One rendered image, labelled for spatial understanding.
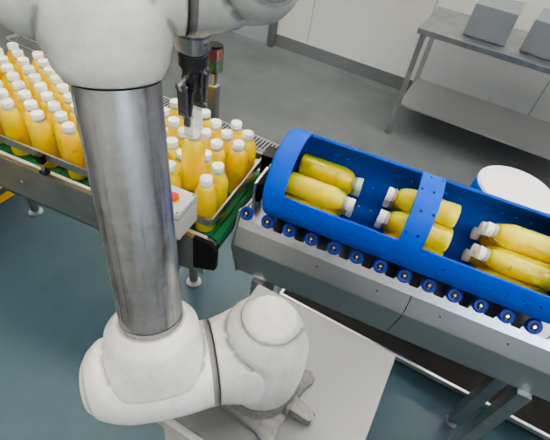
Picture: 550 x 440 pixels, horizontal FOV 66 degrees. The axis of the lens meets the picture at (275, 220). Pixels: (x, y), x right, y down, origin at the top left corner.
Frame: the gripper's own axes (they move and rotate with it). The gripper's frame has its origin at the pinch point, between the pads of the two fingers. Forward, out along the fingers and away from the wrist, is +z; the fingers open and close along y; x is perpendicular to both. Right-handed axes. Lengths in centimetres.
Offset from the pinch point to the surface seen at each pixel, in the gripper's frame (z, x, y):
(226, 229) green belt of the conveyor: 36.0, -13.0, -0.5
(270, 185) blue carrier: 11.4, -25.6, -0.3
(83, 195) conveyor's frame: 37, 37, -10
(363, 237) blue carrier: 16, -55, -1
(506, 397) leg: 69, -121, 7
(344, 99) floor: 125, 9, 289
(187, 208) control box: 16.0, -8.1, -16.5
